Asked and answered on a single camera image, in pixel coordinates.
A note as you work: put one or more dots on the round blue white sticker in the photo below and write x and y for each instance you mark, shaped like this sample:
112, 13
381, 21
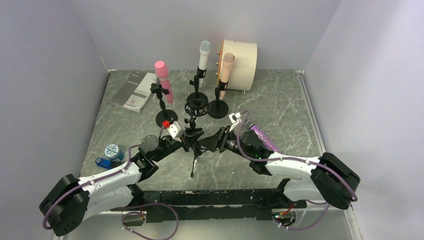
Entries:
114, 153

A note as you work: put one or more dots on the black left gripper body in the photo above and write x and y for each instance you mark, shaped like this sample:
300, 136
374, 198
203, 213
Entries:
184, 142

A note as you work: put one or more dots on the peach microphone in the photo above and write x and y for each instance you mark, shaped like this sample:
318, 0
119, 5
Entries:
226, 67

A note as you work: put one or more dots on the black tripod shock-mount stand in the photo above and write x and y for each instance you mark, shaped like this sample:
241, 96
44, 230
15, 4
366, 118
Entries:
195, 108

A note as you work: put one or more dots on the purple glitter microphone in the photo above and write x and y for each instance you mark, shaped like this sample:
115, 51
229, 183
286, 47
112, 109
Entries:
268, 143

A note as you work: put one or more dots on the blue box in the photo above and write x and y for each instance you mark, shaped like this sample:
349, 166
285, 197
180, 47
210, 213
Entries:
105, 163

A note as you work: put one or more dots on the pink microphone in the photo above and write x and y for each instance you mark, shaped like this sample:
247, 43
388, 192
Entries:
162, 73

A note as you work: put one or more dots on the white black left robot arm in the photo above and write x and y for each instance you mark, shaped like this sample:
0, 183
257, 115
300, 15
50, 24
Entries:
73, 200

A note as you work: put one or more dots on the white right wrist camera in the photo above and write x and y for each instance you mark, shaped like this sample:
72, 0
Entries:
236, 119

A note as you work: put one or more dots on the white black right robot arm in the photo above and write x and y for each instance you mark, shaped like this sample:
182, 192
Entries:
322, 178

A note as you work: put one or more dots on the white microphone silver grille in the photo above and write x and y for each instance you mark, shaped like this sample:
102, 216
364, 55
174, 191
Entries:
204, 51

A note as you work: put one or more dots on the black round-base mic stand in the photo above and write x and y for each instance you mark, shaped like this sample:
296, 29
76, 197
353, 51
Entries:
198, 89
218, 109
165, 114

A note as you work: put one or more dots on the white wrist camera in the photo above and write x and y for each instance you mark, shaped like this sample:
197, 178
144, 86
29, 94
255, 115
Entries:
175, 129
236, 119

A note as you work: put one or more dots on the cream cylindrical speaker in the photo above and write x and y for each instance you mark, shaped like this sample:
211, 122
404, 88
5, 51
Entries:
244, 66

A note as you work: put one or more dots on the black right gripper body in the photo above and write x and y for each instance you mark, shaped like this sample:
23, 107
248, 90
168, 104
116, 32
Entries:
222, 139

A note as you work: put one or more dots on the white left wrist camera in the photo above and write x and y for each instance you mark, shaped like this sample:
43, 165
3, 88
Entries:
175, 129

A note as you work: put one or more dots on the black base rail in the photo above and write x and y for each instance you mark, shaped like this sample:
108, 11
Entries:
165, 205

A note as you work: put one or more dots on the grey white booklet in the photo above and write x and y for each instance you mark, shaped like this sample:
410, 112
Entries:
135, 92

